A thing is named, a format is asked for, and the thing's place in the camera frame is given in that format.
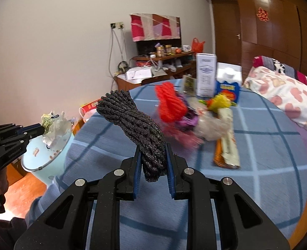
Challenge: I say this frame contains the yellow white plastic bag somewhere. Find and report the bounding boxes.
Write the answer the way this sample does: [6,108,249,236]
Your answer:
[41,111,72,148]

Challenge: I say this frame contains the black striped yarn bundle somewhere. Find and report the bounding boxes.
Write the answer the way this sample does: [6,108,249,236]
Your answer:
[96,90,167,182]

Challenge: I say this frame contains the clear plastic bag red print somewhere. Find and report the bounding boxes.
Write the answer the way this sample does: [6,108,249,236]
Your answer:
[194,114,230,141]

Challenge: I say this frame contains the light blue trash bin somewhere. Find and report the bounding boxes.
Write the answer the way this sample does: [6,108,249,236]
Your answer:
[21,131,74,187]

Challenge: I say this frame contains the person left hand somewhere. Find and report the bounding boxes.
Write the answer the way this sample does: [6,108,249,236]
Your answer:
[0,168,9,195]

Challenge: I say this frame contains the orange white snack packet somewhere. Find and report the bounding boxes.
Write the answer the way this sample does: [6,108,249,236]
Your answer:
[213,108,241,169]

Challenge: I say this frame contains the purple wrapper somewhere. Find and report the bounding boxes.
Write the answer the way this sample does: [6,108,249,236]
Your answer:
[174,108,199,131]

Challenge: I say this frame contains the red yarn bundle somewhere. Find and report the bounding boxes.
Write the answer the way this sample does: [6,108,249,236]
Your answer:
[155,82,188,123]

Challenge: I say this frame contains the white orange paper bag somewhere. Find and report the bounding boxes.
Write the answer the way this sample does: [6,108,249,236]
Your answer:
[79,107,96,123]

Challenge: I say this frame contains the red cardboard box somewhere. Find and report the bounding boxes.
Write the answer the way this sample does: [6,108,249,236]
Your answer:
[79,98,101,117]

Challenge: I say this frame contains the dark patterned flat packet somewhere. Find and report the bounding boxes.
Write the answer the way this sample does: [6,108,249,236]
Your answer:
[182,75,196,96]

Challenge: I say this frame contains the white box on cabinet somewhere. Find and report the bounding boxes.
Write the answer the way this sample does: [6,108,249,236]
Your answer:
[125,66,152,80]

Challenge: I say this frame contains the blue tissue box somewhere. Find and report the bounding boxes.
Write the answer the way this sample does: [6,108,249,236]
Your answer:
[216,62,242,106]

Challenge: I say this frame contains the wooden tv cabinet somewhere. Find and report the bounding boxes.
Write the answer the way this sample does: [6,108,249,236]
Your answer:
[116,52,196,90]

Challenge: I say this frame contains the white tall carton box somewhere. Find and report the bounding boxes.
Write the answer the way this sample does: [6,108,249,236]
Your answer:
[196,53,217,98]

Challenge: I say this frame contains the white mug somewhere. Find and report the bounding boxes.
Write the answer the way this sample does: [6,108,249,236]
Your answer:
[182,45,191,53]

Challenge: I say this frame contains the orange bag on cabinet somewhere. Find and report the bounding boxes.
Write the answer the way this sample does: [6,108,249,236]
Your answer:
[191,38,206,54]

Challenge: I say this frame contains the heart pattern quilt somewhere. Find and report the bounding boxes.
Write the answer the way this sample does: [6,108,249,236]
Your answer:
[243,56,307,131]

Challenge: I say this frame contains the wooden door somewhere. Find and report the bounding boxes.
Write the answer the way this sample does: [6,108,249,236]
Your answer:
[212,0,242,65]

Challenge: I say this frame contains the cloth covered television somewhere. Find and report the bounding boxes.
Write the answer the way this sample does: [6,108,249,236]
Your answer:
[130,13,182,55]

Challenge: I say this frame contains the wooden wardrobe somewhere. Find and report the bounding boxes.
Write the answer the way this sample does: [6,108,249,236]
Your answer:
[196,0,307,84]

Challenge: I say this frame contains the red double happiness decal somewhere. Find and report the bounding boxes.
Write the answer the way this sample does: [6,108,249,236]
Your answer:
[256,7,269,22]

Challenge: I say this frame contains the white cables on wall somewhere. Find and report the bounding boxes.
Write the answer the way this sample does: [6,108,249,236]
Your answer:
[108,28,129,89]

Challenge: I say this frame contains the wall power outlet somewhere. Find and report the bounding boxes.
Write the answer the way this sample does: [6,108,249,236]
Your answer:
[110,21,124,29]

